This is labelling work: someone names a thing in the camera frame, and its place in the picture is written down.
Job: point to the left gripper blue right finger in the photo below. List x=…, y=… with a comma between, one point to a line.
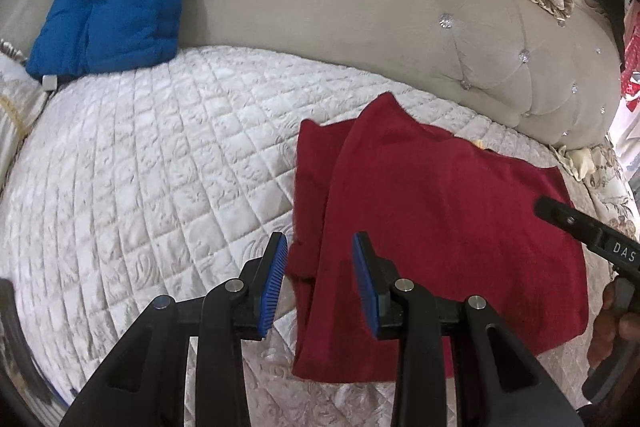
x=498, y=381

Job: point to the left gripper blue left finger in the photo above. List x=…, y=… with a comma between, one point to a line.
x=142, y=381

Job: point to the dark red garment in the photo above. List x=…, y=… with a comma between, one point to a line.
x=454, y=218

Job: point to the person right hand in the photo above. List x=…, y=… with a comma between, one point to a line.
x=605, y=329

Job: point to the floral white duvet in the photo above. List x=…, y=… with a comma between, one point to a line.
x=598, y=187

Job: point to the red polka dot garment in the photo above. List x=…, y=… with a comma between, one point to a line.
x=630, y=87

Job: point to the cream quilted bedspread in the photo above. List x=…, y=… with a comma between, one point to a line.
x=166, y=180

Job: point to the white gold-trimmed pillow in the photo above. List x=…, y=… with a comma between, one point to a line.
x=22, y=100

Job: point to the beige tufted headboard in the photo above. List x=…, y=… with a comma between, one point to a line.
x=510, y=60

